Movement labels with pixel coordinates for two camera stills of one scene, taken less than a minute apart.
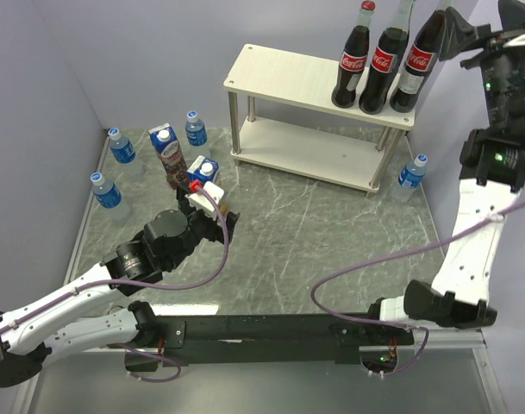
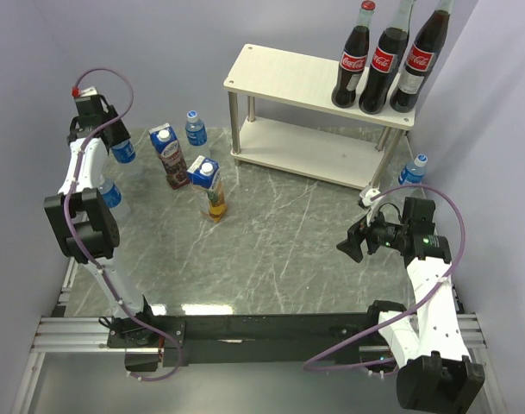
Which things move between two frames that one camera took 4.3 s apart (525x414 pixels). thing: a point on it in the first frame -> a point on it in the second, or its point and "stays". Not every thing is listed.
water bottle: x=121 y=147 stays
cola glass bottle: x=421 y=63 stays
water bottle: x=196 y=130 stays
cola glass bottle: x=353 y=60 stays
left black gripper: x=215 y=231 -> x=121 y=134
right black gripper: x=459 y=35 -> x=356 y=235
